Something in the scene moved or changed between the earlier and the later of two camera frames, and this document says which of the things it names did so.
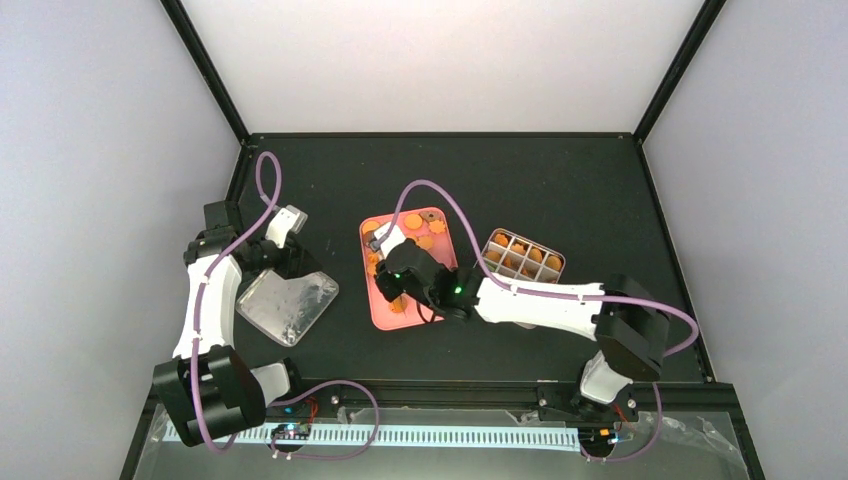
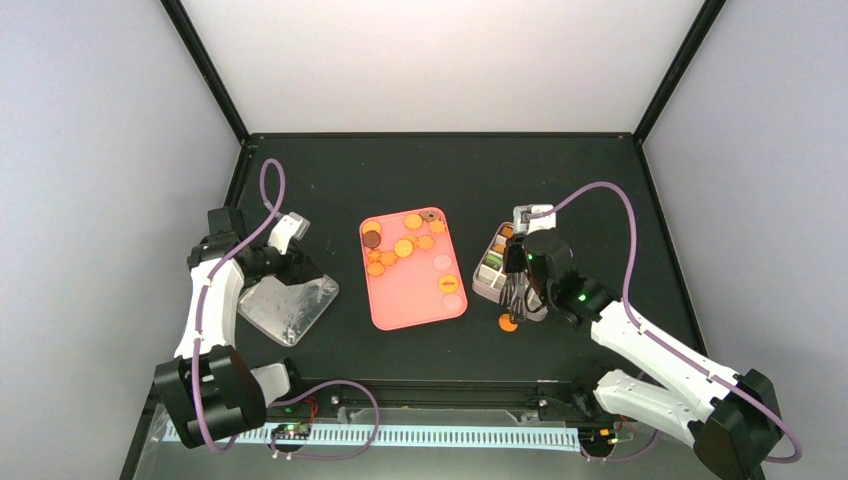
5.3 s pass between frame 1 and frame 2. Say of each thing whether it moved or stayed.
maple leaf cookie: stayed
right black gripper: moved
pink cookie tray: stayed
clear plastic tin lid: stayed
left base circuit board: stayed
